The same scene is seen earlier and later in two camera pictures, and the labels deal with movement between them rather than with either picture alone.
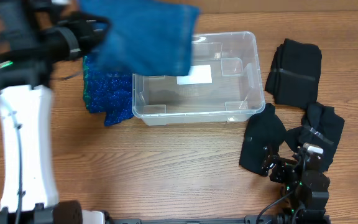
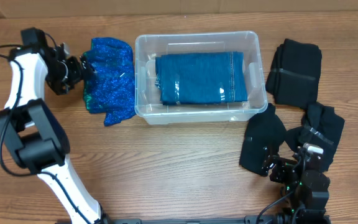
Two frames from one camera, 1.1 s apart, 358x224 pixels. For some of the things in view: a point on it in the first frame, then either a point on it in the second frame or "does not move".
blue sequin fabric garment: x=107 y=93 does not move
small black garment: x=265 y=129 does not move
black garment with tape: x=321 y=126 does not move
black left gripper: x=65 y=34 -> x=75 y=71
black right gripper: x=281 y=168 does not move
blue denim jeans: x=145 y=37 -> x=202 y=78
